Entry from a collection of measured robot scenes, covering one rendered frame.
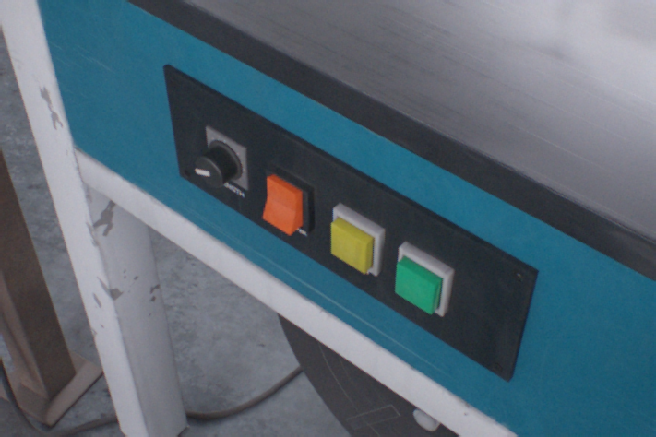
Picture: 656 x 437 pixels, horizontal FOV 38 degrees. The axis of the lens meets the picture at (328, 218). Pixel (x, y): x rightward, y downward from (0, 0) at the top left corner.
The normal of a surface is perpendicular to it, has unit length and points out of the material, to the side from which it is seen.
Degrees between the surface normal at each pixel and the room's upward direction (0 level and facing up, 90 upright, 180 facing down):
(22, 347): 90
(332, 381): 90
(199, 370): 0
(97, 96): 90
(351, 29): 0
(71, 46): 90
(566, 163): 0
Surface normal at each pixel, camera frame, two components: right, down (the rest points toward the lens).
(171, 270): 0.00, -0.70
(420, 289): -0.64, 0.55
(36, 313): 0.84, 0.39
